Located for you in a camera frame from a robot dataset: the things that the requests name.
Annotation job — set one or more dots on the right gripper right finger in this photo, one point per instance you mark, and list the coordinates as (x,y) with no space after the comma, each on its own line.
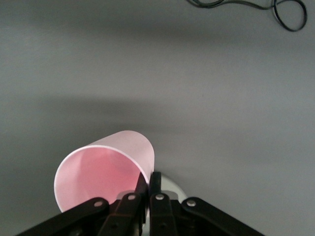
(167,218)

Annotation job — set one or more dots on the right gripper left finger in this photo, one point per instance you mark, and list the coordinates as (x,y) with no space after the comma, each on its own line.
(123,216)

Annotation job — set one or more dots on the pink plastic cup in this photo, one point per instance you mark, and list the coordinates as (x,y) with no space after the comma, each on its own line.
(98,172)

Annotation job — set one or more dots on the pale grey-green stockpot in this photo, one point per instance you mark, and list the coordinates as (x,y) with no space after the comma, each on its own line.
(172,186)

